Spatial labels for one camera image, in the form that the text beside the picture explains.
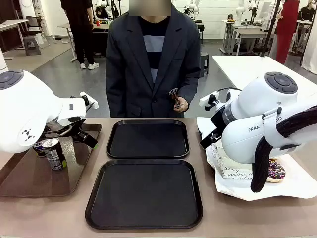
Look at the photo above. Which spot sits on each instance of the small black plastic tray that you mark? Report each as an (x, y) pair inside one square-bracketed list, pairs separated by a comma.
[(148, 138)]

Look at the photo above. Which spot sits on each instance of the person in navy blazer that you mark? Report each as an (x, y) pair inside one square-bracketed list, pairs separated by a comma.
[(138, 69)]

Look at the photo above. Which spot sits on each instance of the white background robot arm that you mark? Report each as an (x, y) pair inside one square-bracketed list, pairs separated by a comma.
[(240, 11)]

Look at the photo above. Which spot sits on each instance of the large white table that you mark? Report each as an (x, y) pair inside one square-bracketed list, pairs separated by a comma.
[(242, 69)]

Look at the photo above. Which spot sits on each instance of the red cup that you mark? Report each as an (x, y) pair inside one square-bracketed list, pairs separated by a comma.
[(98, 22)]

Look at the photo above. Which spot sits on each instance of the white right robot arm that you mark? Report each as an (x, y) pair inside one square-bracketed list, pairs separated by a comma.
[(260, 111)]

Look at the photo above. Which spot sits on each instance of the grey plastic stool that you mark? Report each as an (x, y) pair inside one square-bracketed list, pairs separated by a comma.
[(32, 45)]

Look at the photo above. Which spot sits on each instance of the white printed paper box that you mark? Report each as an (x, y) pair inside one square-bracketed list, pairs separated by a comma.
[(216, 151), (237, 171)]

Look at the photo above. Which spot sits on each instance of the person's left hand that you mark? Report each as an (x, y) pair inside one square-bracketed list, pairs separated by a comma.
[(182, 104)]

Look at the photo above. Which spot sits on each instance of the background work table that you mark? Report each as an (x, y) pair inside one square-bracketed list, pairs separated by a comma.
[(67, 26)]

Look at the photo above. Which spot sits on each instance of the black tripod stand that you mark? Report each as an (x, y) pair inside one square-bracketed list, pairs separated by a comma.
[(271, 24)]

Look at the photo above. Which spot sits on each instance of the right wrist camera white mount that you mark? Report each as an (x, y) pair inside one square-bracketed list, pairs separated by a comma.
[(209, 100)]

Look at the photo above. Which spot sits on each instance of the brown plastic tray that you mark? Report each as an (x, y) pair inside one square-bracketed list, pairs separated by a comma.
[(37, 178)]

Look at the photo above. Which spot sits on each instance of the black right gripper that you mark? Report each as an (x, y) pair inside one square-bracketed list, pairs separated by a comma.
[(218, 121)]

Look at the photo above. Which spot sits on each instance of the black office chair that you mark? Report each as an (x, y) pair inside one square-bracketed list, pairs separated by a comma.
[(33, 26)]

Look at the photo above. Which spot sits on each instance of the grey round stool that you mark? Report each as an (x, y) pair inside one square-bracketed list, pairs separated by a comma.
[(204, 62)]

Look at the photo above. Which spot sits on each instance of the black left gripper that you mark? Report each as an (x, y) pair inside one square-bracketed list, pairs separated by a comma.
[(79, 132)]

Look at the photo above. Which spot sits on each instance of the white background table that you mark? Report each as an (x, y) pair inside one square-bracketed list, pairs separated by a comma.
[(245, 33)]

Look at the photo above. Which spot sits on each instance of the black Pepsi can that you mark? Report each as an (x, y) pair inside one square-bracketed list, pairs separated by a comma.
[(38, 150), (55, 156)]

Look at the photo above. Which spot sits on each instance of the person's right forearm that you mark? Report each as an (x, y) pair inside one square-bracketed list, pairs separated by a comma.
[(114, 96)]

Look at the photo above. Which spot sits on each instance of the chocolate sprinkle donut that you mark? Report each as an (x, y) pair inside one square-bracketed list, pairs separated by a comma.
[(276, 172)]

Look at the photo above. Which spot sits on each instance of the person in red apron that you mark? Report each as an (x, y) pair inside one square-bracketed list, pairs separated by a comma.
[(286, 29)]

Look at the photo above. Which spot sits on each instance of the seated person in black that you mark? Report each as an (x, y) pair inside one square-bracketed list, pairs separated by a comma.
[(305, 12)]

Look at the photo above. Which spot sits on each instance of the light wooden desk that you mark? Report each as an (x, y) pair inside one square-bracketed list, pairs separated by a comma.
[(12, 23)]

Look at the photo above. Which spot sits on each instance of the standing person in black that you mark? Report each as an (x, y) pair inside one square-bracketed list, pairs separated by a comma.
[(79, 32)]

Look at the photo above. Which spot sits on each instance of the metal serving tongs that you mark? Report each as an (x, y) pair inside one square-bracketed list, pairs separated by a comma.
[(176, 99)]

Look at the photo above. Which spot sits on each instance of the person's left forearm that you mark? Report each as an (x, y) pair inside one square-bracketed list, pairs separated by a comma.
[(192, 86)]

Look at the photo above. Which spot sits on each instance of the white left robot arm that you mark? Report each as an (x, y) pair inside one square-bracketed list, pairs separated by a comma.
[(27, 106)]

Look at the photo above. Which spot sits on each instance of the white paper sheet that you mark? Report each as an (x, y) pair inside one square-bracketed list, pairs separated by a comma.
[(237, 188)]

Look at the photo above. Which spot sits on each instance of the large black plastic tray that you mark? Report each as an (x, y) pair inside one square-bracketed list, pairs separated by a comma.
[(143, 196)]

